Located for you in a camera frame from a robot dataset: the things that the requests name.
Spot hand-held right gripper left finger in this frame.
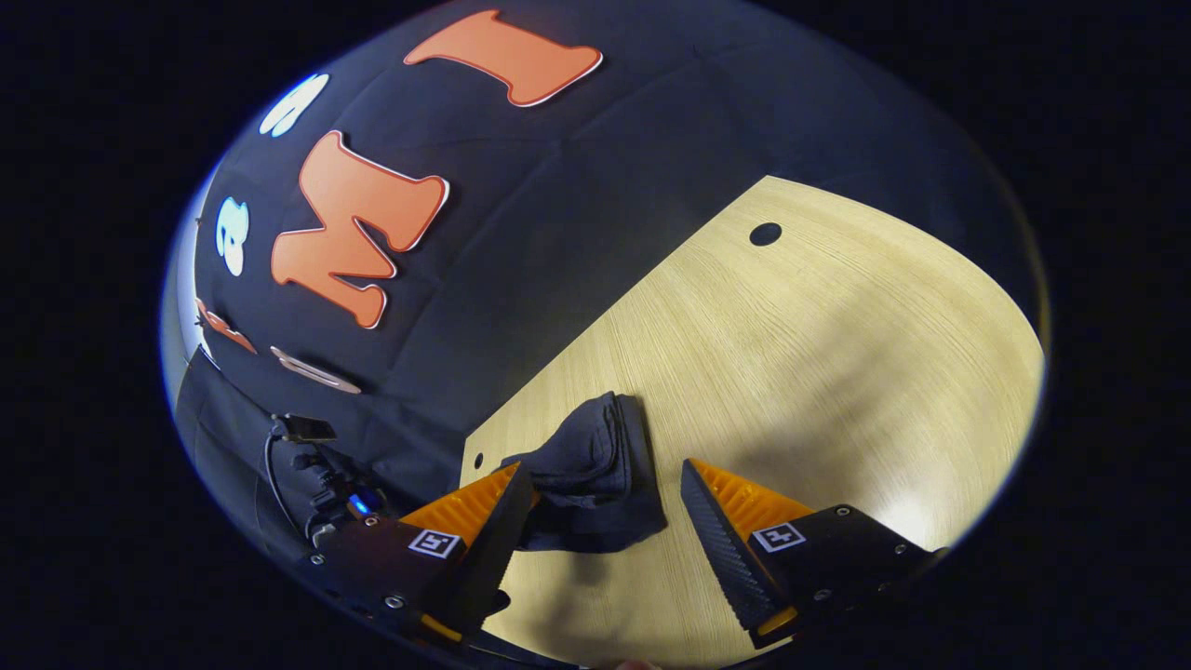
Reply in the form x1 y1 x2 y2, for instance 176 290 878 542
298 462 539 648

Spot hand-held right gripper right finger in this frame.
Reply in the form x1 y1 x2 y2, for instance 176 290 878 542
679 458 950 650

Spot black jeans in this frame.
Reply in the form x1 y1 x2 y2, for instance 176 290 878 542
501 391 669 555

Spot black backdrop cloth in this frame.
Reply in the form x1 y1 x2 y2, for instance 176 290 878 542
172 0 1048 559

